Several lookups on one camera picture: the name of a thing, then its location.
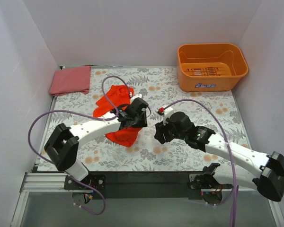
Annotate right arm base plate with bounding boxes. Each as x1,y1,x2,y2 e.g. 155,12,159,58
188,174,233,189

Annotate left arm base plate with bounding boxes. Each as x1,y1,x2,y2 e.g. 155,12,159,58
63,174,106,190

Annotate folded pink t shirt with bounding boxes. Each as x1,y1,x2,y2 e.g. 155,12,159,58
49,66,91,96

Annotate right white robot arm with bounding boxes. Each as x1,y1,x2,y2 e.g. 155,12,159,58
154,108,284,202

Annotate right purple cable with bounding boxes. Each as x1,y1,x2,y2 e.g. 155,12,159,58
157,99,240,227

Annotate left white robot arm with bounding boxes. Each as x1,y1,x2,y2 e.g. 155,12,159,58
44,96,149,189

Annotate purple cable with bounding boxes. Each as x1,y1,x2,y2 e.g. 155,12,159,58
27,76,135,216
157,99,240,227

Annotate floral table mat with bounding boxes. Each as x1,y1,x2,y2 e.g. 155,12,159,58
44,67,248,172

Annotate orange plastic basket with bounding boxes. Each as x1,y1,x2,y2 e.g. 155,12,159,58
177,43,249,92

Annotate orange t shirt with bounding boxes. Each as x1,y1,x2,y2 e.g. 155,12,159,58
93,85,142,148

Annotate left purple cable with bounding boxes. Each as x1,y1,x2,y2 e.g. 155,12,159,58
27,76,135,216

